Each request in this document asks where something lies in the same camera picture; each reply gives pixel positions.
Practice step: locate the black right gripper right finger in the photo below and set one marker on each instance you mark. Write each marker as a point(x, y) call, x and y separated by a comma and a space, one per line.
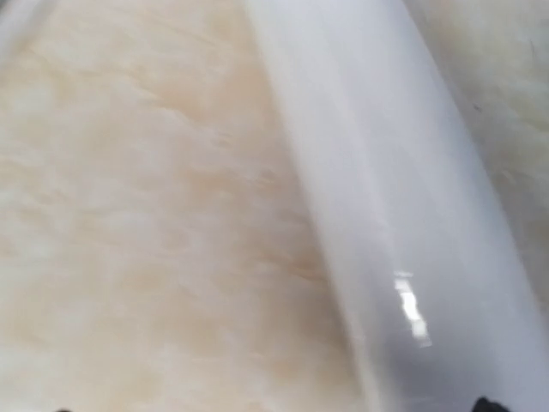
point(483, 404)

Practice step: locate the white shuttlecock tube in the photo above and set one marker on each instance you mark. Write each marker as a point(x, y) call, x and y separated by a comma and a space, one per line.
point(437, 305)

